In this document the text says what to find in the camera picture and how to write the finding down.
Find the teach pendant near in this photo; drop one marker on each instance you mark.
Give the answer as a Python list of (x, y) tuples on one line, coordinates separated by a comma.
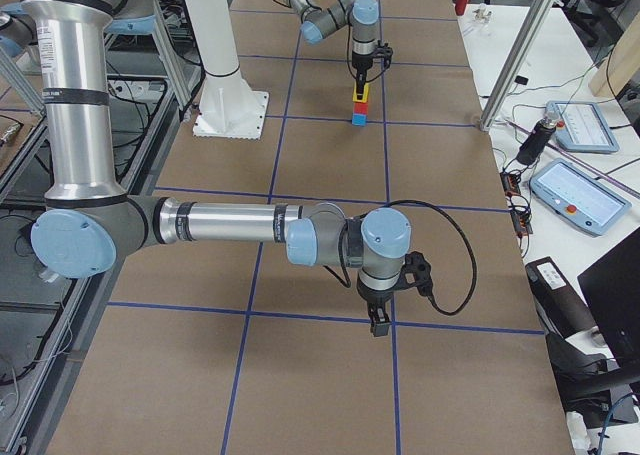
[(577, 198)]

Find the black monitor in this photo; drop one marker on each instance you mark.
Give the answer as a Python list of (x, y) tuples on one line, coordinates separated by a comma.
[(611, 289)]

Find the brown paper table cover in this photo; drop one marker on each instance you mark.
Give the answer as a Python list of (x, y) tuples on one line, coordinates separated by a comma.
[(226, 348)]

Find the blue cube block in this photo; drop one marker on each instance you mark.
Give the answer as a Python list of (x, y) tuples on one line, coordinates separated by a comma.
[(359, 119)]

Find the white pedestal base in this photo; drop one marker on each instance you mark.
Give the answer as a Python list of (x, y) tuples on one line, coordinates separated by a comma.
[(228, 107)]

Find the aluminium frame post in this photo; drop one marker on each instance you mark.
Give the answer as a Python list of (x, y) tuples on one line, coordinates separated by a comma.
[(530, 28)]

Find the yellow cube block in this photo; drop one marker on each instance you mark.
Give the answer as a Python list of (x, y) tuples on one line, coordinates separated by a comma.
[(361, 94)]

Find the teach pendant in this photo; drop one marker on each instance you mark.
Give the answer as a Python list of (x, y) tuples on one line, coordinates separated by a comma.
[(577, 198), (582, 128)]

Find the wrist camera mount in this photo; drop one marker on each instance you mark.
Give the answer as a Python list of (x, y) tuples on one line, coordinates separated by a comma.
[(416, 273), (384, 53)]

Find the red cube block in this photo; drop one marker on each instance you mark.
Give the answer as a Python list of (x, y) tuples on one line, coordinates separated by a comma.
[(360, 108)]

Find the black water bottle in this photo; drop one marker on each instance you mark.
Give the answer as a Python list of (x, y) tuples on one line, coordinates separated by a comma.
[(535, 143)]

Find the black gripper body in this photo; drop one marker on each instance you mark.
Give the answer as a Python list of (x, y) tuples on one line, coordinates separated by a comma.
[(360, 67), (375, 296)]

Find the teach pendant far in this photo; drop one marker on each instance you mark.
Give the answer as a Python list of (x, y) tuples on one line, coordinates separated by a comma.
[(582, 128)]

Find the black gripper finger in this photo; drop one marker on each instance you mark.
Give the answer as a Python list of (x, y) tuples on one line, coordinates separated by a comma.
[(379, 323), (360, 79)]

